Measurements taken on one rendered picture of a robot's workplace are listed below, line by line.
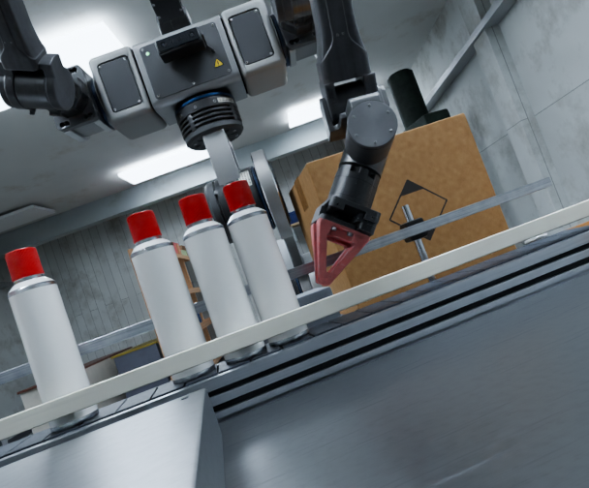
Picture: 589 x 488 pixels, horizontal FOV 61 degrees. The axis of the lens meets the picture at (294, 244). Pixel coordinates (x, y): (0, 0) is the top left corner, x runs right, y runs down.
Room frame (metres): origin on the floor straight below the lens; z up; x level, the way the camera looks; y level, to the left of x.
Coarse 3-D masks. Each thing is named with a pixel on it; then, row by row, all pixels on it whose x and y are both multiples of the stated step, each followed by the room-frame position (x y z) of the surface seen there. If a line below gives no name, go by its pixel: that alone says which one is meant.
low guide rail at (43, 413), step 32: (544, 224) 0.64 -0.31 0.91; (448, 256) 0.62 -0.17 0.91; (480, 256) 0.62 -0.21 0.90; (352, 288) 0.60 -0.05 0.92; (384, 288) 0.60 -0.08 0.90; (288, 320) 0.58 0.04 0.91; (192, 352) 0.56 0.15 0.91; (224, 352) 0.56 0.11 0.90; (96, 384) 0.54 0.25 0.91; (128, 384) 0.54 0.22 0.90; (32, 416) 0.52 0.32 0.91
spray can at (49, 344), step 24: (24, 264) 0.55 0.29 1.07; (24, 288) 0.54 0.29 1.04; (48, 288) 0.56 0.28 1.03; (24, 312) 0.54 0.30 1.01; (48, 312) 0.55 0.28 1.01; (24, 336) 0.54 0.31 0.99; (48, 336) 0.55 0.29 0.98; (72, 336) 0.57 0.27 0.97; (48, 360) 0.54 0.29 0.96; (72, 360) 0.56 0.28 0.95; (48, 384) 0.54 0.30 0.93; (72, 384) 0.55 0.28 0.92; (96, 408) 0.57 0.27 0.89
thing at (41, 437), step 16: (544, 240) 0.70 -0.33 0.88; (560, 240) 0.65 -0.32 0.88; (512, 256) 0.65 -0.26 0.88; (464, 272) 0.66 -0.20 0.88; (416, 288) 0.69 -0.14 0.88; (432, 288) 0.62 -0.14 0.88; (384, 304) 0.63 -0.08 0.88; (336, 320) 0.64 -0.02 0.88; (352, 320) 0.59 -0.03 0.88; (304, 336) 0.60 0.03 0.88; (272, 352) 0.57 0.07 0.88; (224, 368) 0.57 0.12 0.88; (176, 384) 0.58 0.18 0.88; (128, 400) 0.60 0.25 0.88; (144, 400) 0.55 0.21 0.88; (96, 416) 0.56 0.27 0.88; (48, 432) 0.57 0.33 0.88; (64, 432) 0.53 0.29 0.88; (0, 448) 0.58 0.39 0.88; (16, 448) 0.53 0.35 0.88
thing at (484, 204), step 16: (512, 192) 0.72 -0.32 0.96; (528, 192) 0.73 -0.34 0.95; (464, 208) 0.71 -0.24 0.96; (480, 208) 0.71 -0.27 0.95; (416, 224) 0.69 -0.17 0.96; (432, 224) 0.70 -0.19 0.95; (384, 240) 0.68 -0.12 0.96; (336, 256) 0.67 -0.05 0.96; (288, 272) 0.66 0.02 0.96; (304, 272) 0.66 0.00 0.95; (144, 320) 0.62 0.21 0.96; (112, 336) 0.61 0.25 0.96; (128, 336) 0.62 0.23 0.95; (80, 352) 0.61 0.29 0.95; (16, 368) 0.59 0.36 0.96; (0, 384) 0.59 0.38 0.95
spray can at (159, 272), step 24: (144, 216) 0.58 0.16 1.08; (144, 240) 0.58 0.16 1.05; (168, 240) 0.60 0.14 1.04; (144, 264) 0.57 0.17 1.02; (168, 264) 0.58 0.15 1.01; (144, 288) 0.58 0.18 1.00; (168, 288) 0.57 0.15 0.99; (168, 312) 0.57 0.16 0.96; (192, 312) 0.59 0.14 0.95; (168, 336) 0.57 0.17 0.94; (192, 336) 0.58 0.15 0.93
